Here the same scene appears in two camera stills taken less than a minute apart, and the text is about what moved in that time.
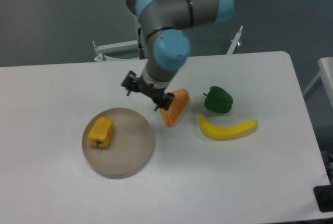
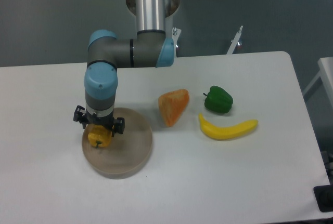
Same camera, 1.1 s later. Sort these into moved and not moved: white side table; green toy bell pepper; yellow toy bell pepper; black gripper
Moved: black gripper
Not moved: green toy bell pepper; yellow toy bell pepper; white side table
